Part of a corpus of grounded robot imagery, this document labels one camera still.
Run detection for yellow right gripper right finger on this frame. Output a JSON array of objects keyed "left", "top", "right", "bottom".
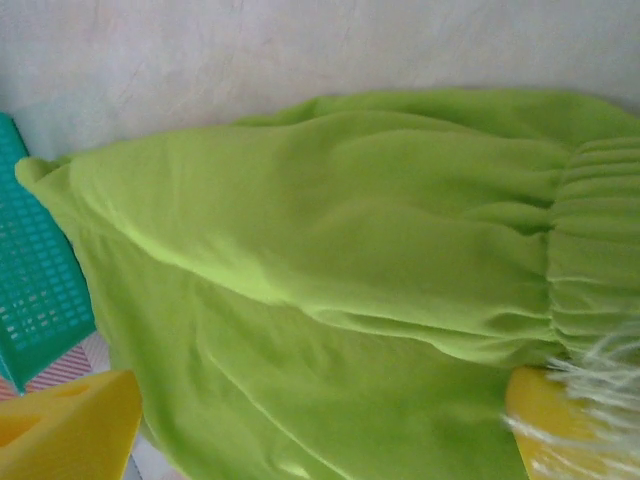
[{"left": 504, "top": 367, "right": 640, "bottom": 480}]

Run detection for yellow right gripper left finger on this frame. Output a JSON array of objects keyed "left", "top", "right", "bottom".
[{"left": 0, "top": 369, "right": 143, "bottom": 480}]

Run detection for lime green shorts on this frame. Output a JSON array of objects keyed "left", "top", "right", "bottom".
[{"left": 14, "top": 88, "right": 640, "bottom": 480}]

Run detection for teal plastic basket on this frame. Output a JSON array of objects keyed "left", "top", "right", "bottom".
[{"left": 0, "top": 112, "right": 96, "bottom": 396}]

